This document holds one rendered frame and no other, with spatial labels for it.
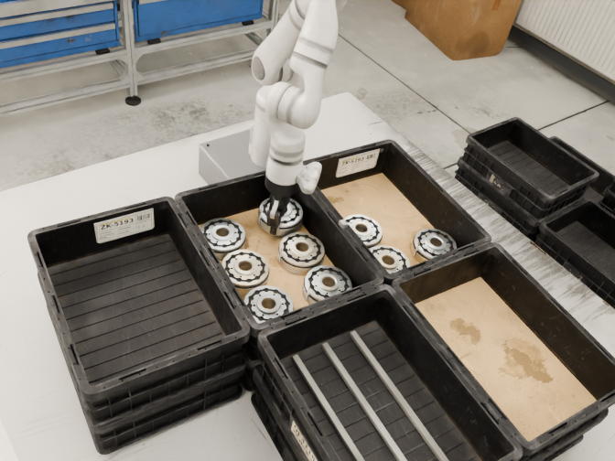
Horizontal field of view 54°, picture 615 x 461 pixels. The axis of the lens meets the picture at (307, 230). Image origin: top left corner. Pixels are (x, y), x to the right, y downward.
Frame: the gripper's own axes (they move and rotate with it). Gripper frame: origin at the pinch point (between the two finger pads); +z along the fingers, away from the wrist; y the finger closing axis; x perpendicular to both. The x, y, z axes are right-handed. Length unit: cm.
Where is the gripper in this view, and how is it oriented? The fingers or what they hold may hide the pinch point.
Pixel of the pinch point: (276, 221)
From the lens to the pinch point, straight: 138.1
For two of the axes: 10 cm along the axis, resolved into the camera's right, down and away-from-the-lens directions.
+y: -2.4, 6.6, -7.1
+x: 9.6, 2.6, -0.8
